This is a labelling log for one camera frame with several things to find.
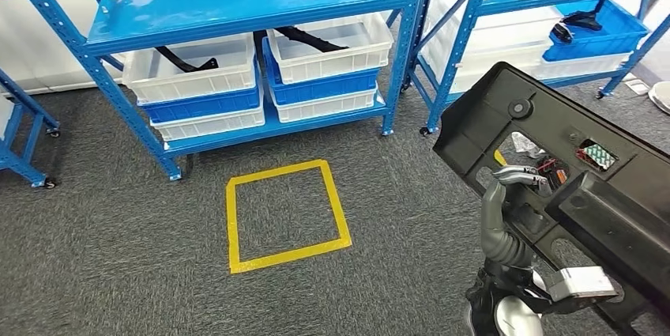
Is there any blue plastic bin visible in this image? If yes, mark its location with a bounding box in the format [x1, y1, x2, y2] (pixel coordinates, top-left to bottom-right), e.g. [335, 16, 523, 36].
[542, 0, 650, 62]
[262, 37, 381, 107]
[138, 61, 263, 125]

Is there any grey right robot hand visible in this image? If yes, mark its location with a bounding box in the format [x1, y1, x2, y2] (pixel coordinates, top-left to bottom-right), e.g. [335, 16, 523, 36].
[480, 164, 552, 260]

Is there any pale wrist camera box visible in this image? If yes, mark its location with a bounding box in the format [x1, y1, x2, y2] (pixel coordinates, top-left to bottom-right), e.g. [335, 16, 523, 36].
[544, 266, 619, 304]

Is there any black plastic plate bracket part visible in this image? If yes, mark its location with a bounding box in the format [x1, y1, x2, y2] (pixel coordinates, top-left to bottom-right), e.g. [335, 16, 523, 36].
[433, 61, 670, 336]

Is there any large white plastic bin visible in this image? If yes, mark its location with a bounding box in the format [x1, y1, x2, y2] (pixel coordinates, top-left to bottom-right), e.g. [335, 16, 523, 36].
[421, 0, 563, 95]

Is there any black moulded part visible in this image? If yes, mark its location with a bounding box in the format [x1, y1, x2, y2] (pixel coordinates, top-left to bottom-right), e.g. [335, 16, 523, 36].
[550, 0, 608, 44]

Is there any black curved trim part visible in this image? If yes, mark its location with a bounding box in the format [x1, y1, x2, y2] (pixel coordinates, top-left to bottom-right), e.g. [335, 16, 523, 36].
[274, 25, 349, 54]
[155, 45, 220, 74]

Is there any white car body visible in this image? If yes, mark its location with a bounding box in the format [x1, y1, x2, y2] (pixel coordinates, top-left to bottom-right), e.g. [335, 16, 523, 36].
[0, 0, 221, 96]

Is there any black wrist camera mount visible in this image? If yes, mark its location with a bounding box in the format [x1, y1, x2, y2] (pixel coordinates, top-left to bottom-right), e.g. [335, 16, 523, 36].
[533, 291, 621, 317]

